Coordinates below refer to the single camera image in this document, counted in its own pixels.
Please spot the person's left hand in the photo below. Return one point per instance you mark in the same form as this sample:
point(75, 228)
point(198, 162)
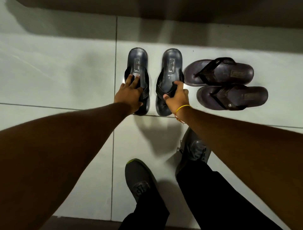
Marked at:
point(127, 96)

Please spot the person's right hand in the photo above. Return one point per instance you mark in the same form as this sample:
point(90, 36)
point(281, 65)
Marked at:
point(178, 98)

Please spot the person's right thumb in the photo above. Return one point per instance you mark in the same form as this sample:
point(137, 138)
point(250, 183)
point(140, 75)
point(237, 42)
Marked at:
point(167, 97)

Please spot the person's left fingers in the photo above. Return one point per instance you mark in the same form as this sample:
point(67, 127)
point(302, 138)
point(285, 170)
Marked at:
point(129, 81)

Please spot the black flip-flop sandal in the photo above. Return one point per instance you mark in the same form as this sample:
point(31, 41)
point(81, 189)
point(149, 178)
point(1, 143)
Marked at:
point(171, 64)
point(138, 61)

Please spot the person's right forearm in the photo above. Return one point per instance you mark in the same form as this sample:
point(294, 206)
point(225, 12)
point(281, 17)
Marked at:
point(248, 151)

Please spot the person's left forearm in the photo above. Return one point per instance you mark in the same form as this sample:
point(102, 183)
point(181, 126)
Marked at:
point(59, 154)

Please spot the yellow wrist thread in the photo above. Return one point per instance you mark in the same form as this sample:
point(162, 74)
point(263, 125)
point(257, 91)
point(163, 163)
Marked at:
point(180, 107)

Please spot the grey lace-up sneaker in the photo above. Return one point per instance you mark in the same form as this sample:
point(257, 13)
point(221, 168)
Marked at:
point(195, 149)

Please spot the brown flip-flop sandal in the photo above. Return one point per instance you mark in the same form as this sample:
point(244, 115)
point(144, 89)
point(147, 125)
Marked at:
point(236, 72)
point(248, 96)

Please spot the grey sneaker with green tab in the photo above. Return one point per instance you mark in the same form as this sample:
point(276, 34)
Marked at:
point(138, 176)

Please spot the person's black trousers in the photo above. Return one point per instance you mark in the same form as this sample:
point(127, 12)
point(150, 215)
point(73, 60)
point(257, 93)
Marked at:
point(213, 201)

